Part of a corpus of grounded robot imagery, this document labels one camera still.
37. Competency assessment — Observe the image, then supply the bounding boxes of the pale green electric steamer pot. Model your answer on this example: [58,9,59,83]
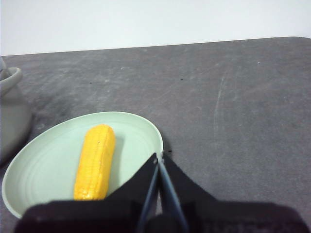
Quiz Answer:
[0,57,34,167]

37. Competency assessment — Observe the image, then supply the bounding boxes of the yellow corn cob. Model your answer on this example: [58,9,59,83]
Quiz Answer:
[73,124,116,201]

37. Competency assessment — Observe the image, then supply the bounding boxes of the pale green round plate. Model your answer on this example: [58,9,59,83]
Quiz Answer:
[1,111,164,219]

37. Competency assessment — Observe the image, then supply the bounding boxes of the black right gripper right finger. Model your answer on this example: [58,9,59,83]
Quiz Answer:
[159,156,308,233]

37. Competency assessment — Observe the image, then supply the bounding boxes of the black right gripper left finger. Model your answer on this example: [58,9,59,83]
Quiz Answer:
[13,152,162,233]

